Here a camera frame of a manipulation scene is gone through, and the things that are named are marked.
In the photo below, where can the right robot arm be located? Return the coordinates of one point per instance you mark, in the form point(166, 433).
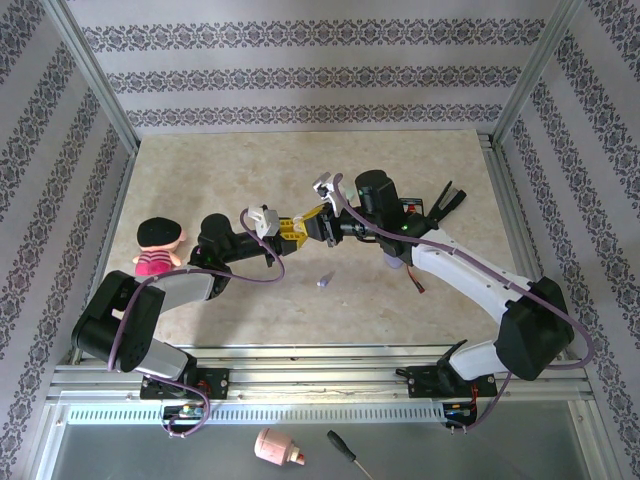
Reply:
point(465, 265)

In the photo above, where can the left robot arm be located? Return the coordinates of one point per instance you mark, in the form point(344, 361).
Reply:
point(175, 287)

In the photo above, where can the orange and black card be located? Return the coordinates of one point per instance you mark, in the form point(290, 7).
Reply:
point(412, 202)

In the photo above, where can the plush doll with black hat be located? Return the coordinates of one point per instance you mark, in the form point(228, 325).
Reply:
point(157, 235)

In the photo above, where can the black folding clip tool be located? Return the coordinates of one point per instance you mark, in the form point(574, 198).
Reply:
point(450, 200)

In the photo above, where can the small circuit board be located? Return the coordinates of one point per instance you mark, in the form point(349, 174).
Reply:
point(187, 411)
point(457, 410)

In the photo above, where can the pink toy bottle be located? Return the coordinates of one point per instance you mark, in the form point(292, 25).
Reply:
point(272, 445)

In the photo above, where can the grey metal sheet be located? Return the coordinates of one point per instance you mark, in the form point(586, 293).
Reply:
point(450, 455)

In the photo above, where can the aluminium table side rail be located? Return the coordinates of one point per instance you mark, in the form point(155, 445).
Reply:
point(122, 185)
point(505, 175)

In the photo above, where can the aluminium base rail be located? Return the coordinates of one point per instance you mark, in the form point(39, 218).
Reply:
point(320, 385)

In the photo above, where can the aluminium frame post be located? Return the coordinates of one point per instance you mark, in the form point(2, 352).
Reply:
point(537, 75)
point(90, 75)

